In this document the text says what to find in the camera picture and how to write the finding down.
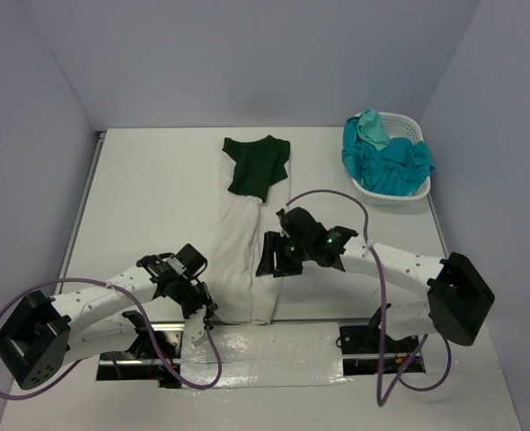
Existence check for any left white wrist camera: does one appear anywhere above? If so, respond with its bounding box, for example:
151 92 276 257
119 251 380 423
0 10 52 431
183 306 212 347

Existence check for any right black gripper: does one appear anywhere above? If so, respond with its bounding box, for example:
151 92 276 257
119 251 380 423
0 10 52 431
256 230 312 277

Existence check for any teal t-shirt in basket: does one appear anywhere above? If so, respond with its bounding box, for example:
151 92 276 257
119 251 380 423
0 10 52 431
341 116 435 197

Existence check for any white and green t-shirt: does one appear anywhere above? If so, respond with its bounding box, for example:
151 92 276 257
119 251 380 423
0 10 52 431
207 135 291 325

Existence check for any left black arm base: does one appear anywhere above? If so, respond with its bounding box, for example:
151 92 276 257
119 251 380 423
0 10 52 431
102 310 181 363

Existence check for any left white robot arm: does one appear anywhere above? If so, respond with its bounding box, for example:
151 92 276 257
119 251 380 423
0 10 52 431
0 244 216 391

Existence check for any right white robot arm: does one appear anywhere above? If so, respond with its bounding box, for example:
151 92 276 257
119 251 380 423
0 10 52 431
255 207 495 351

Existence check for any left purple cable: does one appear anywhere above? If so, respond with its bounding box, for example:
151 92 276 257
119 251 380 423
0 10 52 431
0 277 224 400

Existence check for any silver tape sheet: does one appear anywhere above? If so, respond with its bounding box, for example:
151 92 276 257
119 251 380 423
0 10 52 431
180 321 346 390

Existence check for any white plastic laundry basket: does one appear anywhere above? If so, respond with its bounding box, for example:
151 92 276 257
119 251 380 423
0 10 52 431
341 109 435 207

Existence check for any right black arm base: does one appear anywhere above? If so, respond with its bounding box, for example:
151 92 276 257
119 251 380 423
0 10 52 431
335 308 420 356

